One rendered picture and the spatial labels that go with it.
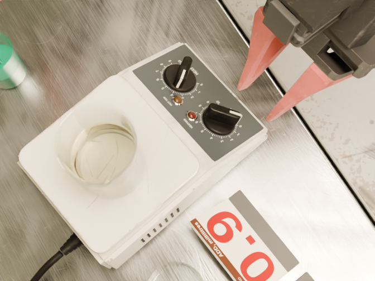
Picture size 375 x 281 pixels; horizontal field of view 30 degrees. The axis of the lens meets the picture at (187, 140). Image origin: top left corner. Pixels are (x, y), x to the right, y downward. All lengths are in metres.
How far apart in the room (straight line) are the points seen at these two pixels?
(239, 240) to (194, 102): 0.14
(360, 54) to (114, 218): 0.25
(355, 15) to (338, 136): 0.23
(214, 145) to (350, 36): 0.19
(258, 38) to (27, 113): 0.29
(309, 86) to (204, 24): 0.24
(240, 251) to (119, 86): 0.19
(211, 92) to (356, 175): 0.16
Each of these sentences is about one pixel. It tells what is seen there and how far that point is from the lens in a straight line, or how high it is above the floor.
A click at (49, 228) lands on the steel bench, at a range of 0.70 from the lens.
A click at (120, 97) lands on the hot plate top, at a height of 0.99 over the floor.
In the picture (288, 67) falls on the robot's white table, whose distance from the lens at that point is 0.72.
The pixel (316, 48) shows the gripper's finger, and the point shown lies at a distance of 0.51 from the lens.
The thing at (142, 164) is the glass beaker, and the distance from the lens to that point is 0.58.
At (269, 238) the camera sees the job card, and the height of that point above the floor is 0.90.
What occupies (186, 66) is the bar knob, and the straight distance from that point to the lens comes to 0.66.
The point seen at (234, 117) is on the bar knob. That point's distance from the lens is 0.64.
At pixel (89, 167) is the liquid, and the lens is 0.57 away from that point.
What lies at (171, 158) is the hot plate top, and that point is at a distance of 0.61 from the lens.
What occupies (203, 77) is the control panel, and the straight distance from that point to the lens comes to 0.68.
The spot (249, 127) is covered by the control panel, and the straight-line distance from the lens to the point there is 0.66.
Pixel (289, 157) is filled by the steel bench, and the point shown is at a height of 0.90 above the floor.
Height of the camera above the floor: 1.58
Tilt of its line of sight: 75 degrees down
